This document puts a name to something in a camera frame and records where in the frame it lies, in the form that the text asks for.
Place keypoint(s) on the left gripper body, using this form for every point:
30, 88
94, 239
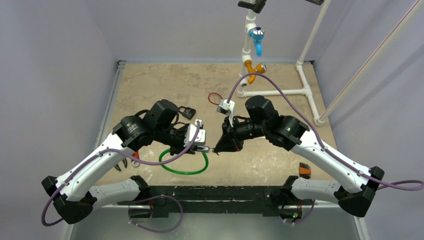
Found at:
174, 137

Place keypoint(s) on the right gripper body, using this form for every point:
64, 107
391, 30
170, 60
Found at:
230, 133

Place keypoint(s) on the green cable lock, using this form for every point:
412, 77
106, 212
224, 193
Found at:
188, 165

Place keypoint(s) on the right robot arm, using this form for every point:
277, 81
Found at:
351, 187

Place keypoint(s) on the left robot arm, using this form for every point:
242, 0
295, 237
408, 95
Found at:
75, 194

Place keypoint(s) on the black padlock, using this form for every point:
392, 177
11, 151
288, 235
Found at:
187, 112

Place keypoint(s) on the orange faucet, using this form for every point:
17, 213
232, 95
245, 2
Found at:
260, 68

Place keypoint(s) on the orange black brush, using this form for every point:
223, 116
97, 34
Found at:
304, 170

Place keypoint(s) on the blue faucet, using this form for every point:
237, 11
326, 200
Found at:
257, 35

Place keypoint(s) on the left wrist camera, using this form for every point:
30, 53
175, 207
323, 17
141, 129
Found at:
195, 133

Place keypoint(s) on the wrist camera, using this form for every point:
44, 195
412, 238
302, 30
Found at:
195, 133
227, 107

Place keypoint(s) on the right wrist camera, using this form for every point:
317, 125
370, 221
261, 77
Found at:
227, 107

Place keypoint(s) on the red cable lock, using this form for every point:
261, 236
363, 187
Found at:
214, 98

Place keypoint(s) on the white PVC pipe frame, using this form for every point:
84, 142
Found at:
319, 119

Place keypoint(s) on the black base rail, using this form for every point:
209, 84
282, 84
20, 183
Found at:
268, 201

